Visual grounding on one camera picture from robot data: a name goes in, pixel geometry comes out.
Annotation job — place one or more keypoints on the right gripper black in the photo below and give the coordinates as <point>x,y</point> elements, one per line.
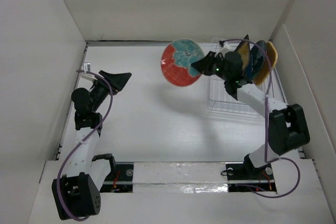
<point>203,65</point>

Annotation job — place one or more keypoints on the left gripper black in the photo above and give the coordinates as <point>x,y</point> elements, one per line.
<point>117,81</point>

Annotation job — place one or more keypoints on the red teal floral round plate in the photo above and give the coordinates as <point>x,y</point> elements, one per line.
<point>176,62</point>

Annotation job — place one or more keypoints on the brown black square plate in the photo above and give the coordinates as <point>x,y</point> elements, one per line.
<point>243,53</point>

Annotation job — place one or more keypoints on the dark blue leaf-shaped plate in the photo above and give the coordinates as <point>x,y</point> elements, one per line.
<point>251,71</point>

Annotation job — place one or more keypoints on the teal round plate white blossoms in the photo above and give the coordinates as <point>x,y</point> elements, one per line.
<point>257,58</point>

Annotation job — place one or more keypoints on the woven bamboo square plate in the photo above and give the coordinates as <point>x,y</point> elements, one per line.
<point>269,64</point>

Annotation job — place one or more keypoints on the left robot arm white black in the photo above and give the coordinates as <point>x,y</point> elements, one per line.
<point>76,189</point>

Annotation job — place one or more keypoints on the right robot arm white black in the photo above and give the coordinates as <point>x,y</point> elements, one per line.
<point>285,125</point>

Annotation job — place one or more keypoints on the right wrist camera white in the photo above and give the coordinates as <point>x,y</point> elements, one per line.
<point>224,47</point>

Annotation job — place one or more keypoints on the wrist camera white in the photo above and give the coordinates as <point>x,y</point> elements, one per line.
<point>85,72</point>
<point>224,47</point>

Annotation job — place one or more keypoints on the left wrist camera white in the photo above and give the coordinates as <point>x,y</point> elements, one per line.
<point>85,72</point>

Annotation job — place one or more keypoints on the white wire dish rack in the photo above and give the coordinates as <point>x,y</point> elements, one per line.
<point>220,101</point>

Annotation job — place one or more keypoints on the aluminium base rail with mounts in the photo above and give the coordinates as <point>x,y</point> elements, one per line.
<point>186,177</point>

